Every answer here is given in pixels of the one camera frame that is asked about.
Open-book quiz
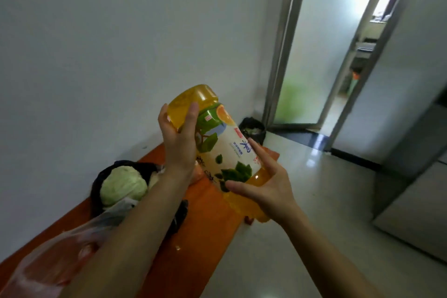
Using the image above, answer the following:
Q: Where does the person's right forearm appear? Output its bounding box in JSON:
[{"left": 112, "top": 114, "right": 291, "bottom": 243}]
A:
[{"left": 279, "top": 203, "right": 386, "bottom": 298}]

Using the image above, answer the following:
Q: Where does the person's left forearm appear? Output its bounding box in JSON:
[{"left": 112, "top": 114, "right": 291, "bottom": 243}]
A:
[{"left": 59, "top": 165, "right": 196, "bottom": 298}]

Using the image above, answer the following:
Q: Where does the black trash bin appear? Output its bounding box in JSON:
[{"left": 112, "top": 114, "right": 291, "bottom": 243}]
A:
[{"left": 238, "top": 117, "right": 267, "bottom": 146}]

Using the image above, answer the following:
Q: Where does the aluminium sliding door frame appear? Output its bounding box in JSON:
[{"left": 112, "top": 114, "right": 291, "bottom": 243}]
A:
[{"left": 316, "top": 0, "right": 421, "bottom": 152}]

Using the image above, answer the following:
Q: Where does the orange juice bottle with label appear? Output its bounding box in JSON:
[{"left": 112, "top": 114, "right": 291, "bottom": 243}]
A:
[{"left": 166, "top": 84, "right": 277, "bottom": 224}]

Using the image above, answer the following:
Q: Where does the green cabbage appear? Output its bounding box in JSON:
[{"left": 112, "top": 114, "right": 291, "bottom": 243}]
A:
[{"left": 100, "top": 165, "right": 149, "bottom": 208}]

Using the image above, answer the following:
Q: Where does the black plastic bag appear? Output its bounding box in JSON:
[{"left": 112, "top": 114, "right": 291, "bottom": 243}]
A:
[{"left": 90, "top": 160, "right": 189, "bottom": 237}]

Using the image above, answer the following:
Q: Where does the grey refrigerator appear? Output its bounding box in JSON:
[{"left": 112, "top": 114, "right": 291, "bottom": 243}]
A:
[{"left": 371, "top": 88, "right": 447, "bottom": 263}]

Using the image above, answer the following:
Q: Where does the person's left hand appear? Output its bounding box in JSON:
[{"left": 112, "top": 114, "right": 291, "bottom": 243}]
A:
[{"left": 158, "top": 102, "right": 200, "bottom": 171}]

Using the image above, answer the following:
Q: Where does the clear plastic bag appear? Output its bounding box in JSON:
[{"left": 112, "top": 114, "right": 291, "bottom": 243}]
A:
[{"left": 0, "top": 198, "right": 140, "bottom": 298}]

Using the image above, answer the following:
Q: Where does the person's right hand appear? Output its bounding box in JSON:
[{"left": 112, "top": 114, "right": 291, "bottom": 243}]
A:
[{"left": 225, "top": 138, "right": 300, "bottom": 227}]

